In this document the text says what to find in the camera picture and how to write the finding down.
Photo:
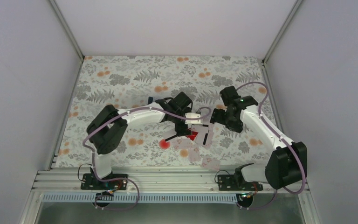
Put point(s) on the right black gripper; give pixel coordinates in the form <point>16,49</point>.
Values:
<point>217,116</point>

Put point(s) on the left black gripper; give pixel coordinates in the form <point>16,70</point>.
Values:
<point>182,131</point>

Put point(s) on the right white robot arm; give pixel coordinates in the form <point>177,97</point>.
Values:
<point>288,161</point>

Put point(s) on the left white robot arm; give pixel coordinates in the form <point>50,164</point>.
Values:
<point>107,129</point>

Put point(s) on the red credit card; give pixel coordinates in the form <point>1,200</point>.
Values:
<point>193,135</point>

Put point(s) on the floral card in middle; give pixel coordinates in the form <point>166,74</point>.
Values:
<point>194,155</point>

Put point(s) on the floral patterned table mat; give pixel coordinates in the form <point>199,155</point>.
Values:
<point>126,82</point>

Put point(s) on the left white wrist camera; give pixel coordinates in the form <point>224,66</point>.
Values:
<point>193,118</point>

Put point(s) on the floral card near rail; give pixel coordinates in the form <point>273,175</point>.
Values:
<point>210,163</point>

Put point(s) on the aluminium rail frame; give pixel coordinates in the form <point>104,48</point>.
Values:
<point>146,179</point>

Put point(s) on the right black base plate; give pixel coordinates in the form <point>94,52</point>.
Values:
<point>229,183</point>

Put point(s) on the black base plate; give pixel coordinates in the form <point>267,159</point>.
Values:
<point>229,183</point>
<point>89,182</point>

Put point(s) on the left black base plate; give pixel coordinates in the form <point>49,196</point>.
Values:
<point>89,182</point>

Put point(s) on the grey slotted cable duct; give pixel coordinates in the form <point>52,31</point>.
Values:
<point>79,197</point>

